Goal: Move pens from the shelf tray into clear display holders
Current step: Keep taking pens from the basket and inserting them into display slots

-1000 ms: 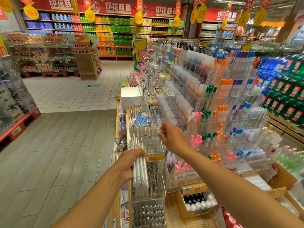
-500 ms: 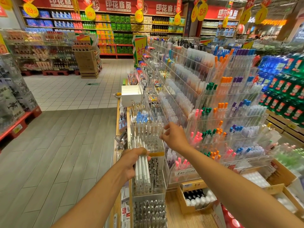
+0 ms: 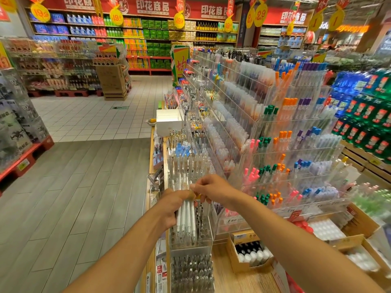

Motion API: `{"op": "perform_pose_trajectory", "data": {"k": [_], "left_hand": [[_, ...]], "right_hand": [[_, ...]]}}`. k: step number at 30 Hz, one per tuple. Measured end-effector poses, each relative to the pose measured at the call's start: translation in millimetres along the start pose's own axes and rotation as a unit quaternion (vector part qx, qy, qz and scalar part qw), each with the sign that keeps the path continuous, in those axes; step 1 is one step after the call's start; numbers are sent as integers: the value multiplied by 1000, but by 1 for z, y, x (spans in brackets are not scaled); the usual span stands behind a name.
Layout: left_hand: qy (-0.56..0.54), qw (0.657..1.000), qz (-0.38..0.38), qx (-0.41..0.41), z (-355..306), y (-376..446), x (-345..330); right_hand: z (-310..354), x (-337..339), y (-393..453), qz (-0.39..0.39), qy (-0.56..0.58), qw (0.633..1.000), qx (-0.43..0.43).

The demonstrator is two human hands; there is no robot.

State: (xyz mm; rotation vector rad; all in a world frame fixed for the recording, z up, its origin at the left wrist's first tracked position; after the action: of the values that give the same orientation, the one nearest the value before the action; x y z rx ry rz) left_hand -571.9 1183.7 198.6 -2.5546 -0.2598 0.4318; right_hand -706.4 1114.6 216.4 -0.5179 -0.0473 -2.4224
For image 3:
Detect bunch of blue-cap pens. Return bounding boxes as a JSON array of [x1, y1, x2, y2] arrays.
[[176, 142, 194, 159]]

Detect clear acrylic pen display tower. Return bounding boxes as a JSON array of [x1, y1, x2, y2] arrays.
[[165, 140, 217, 293]]

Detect cardboard box of white glue sticks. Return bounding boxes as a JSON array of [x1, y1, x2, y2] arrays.
[[308, 218, 349, 243], [345, 244, 382, 273], [227, 229, 276, 272]]

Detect person's right hand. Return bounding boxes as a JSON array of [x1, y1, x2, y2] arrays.
[[191, 174, 245, 211]]

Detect person's left hand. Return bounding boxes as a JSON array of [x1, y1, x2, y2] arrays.
[[149, 189, 196, 232]]

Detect distant aisle shelves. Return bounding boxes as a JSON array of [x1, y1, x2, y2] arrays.
[[257, 21, 308, 51]]

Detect clear pen bundle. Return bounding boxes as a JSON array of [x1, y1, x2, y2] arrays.
[[174, 201, 199, 245]]

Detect green yellow promo sign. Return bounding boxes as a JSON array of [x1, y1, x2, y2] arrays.
[[171, 44, 191, 86]]

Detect stack of blue packets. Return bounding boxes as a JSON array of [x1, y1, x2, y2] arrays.
[[330, 70, 370, 101]]

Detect red wall sign band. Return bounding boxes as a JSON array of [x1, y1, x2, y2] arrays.
[[40, 0, 245, 22]]

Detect red low goods shelf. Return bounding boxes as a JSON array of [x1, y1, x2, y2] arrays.
[[0, 136, 55, 196], [27, 88, 105, 98]]

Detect person's right forearm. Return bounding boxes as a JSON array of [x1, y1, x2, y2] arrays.
[[232, 195, 382, 293]]

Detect large tiered acrylic pen rack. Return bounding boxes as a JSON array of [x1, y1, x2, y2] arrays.
[[180, 48, 367, 243]]

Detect person's left forearm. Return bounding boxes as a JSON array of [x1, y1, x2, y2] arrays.
[[63, 219, 172, 293]]

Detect row of pale green bottles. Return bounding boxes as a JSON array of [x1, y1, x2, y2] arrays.
[[351, 183, 391, 225]]

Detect wall shelves of coloured bottles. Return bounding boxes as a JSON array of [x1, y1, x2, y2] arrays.
[[27, 9, 242, 74]]

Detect row of hanging yellow tags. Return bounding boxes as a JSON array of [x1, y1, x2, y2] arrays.
[[27, 0, 352, 34]]

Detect row of hanging stationery packets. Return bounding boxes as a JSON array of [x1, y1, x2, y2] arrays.
[[147, 134, 169, 205]]

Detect white square box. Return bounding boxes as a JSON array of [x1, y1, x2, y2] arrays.
[[155, 108, 184, 138]]

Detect row of black white boxes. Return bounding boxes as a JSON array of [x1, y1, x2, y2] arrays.
[[0, 67, 50, 171]]

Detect tray of red-capped glue sticks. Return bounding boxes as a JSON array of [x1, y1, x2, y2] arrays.
[[293, 219, 314, 236]]

